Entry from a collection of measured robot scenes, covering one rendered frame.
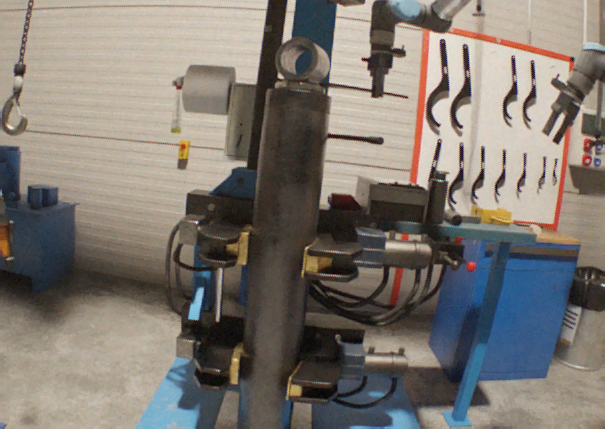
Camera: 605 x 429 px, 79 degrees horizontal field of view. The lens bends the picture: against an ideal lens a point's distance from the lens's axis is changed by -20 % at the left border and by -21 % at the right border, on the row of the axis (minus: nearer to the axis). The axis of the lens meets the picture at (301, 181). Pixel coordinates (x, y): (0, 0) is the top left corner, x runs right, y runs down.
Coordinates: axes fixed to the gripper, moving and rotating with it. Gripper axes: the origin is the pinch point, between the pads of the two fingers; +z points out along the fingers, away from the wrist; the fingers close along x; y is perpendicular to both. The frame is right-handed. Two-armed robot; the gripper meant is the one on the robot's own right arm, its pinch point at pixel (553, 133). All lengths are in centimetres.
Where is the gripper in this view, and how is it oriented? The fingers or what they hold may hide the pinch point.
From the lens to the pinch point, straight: 151.6
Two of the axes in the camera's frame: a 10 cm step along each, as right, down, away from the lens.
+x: 7.3, 1.4, 6.6
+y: 5.1, 5.2, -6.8
